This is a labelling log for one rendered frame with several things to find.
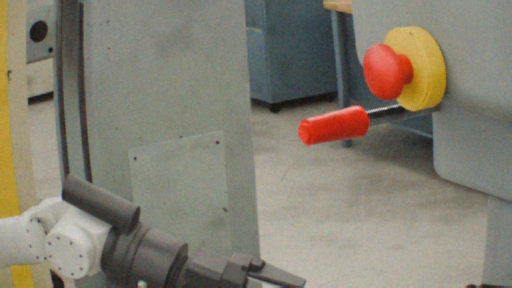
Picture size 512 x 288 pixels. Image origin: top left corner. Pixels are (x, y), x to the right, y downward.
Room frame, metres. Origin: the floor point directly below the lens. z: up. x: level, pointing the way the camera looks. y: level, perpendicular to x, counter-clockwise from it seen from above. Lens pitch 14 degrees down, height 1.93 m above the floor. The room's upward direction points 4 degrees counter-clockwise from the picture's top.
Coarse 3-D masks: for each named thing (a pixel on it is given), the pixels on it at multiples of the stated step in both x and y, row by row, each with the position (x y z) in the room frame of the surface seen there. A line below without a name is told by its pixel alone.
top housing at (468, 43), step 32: (352, 0) 0.95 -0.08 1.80; (384, 0) 0.90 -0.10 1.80; (416, 0) 0.86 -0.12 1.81; (448, 0) 0.83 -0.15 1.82; (480, 0) 0.79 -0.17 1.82; (384, 32) 0.90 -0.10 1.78; (448, 32) 0.83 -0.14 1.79; (480, 32) 0.80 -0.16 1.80; (448, 64) 0.84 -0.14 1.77; (480, 64) 0.80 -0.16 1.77; (448, 96) 0.84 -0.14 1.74; (480, 96) 0.80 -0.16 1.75
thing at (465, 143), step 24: (456, 120) 0.97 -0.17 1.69; (480, 120) 0.94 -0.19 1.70; (504, 120) 0.91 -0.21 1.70; (456, 144) 0.98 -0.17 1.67; (480, 144) 0.94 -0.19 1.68; (504, 144) 0.91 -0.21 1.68; (456, 168) 0.98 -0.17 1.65; (480, 168) 0.94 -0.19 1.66; (504, 168) 0.91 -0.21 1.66; (504, 192) 0.91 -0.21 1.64
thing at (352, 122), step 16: (336, 112) 0.94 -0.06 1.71; (352, 112) 0.94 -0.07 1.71; (368, 112) 0.95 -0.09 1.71; (384, 112) 0.96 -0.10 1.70; (400, 112) 0.97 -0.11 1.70; (416, 112) 0.98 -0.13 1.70; (432, 112) 0.99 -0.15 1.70; (304, 128) 0.92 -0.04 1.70; (320, 128) 0.92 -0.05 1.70; (336, 128) 0.93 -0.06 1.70; (352, 128) 0.94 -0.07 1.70
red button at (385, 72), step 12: (372, 48) 0.84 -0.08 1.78; (384, 48) 0.84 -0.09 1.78; (372, 60) 0.84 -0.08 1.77; (384, 60) 0.83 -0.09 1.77; (396, 60) 0.83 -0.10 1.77; (408, 60) 0.85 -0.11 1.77; (372, 72) 0.84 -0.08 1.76; (384, 72) 0.83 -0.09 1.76; (396, 72) 0.82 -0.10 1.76; (408, 72) 0.84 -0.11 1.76; (372, 84) 0.84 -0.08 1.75; (384, 84) 0.83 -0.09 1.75; (396, 84) 0.83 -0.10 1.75; (384, 96) 0.83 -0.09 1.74; (396, 96) 0.83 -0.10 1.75
